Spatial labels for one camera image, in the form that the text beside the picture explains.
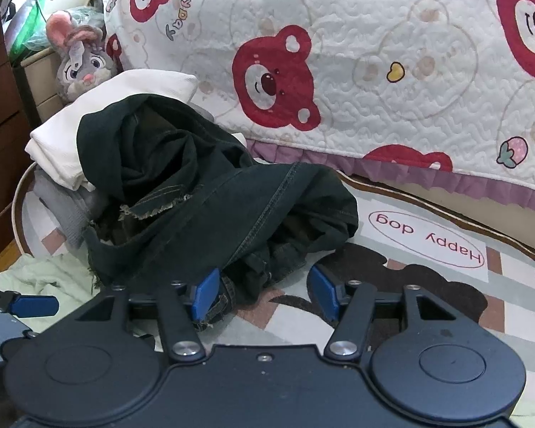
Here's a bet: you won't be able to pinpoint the bear printed quilt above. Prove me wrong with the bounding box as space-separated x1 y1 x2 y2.
102 0 535 209

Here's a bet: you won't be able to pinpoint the green plastic bag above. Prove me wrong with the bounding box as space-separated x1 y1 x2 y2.
2 0 54 56

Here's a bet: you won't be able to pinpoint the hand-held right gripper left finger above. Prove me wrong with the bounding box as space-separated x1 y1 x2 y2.
73 269 222 364

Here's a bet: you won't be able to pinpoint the white folded garment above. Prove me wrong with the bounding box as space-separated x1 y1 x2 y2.
24 69 199 190

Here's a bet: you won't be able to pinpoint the dog printed floor mat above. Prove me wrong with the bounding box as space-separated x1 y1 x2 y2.
11 160 535 428

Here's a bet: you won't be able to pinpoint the beige box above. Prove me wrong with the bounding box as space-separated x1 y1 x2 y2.
20 47 68 122

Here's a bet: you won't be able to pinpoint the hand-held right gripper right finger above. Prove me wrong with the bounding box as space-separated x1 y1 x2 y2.
309 264 459 362

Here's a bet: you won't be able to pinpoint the grey rabbit plush toy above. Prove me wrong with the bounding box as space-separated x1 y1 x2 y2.
45 10 117 104

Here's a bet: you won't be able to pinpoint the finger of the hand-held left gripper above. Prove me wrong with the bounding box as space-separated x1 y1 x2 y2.
0 284 60 318

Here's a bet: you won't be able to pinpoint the brown wooden cabinet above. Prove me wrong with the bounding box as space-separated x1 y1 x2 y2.
0 2 42 263

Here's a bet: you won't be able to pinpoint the dark green jeans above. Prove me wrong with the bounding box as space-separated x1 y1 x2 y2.
77 93 360 324

